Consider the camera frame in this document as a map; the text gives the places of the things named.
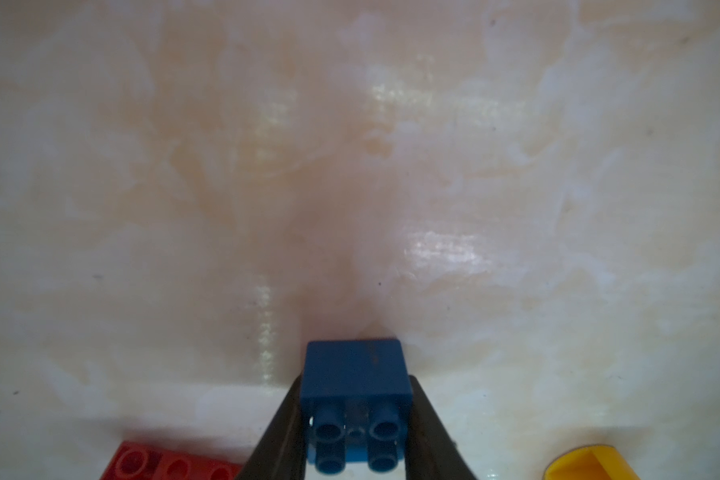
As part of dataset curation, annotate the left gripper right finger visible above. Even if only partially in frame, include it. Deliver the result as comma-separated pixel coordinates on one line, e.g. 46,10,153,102
404,375,477,480

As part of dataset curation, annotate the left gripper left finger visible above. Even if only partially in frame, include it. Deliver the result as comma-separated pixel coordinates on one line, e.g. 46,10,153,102
236,376,306,480

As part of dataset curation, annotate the small blue lego brick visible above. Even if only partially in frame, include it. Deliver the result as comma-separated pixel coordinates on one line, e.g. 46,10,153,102
299,338,413,475

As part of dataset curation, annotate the red curved lego brick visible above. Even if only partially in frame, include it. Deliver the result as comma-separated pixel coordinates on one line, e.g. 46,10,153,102
100,441,243,480

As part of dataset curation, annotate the yellow oval lego piece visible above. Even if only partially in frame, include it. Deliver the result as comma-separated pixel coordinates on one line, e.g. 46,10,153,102
543,444,639,480

